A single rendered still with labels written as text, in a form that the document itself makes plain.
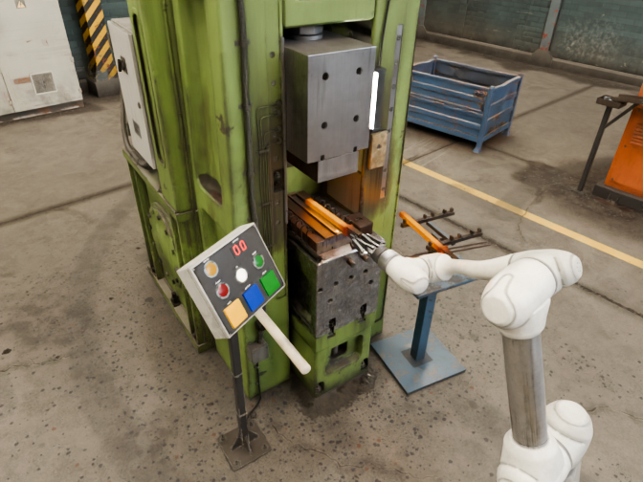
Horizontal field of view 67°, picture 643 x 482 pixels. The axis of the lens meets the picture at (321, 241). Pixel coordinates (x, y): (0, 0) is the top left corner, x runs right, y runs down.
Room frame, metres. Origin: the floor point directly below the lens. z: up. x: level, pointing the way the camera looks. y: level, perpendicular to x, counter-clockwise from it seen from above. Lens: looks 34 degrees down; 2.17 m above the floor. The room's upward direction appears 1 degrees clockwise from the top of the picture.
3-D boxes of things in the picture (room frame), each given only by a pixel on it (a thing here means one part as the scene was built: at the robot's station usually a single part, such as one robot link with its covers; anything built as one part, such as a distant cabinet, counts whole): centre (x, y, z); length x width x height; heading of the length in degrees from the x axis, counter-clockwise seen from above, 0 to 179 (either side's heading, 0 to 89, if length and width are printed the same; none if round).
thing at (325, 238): (1.96, 0.06, 0.96); 0.42 x 0.20 x 0.09; 35
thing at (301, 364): (1.52, 0.17, 0.62); 0.44 x 0.05 x 0.05; 35
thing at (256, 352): (1.68, 0.30, 0.36); 0.09 x 0.07 x 0.12; 125
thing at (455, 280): (1.99, -0.58, 0.66); 0.40 x 0.30 x 0.02; 116
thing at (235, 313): (1.25, 0.29, 1.01); 0.07 x 0.05 x 0.07; 150
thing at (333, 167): (1.96, 0.06, 1.32); 0.42 x 0.20 x 0.10; 35
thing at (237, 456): (1.40, 0.35, 0.05); 0.22 x 0.22 x 0.09; 35
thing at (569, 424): (0.98, -0.81, 0.77); 0.18 x 0.16 x 0.22; 133
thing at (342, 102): (1.99, 0.02, 1.56); 0.42 x 0.39 x 0.40; 35
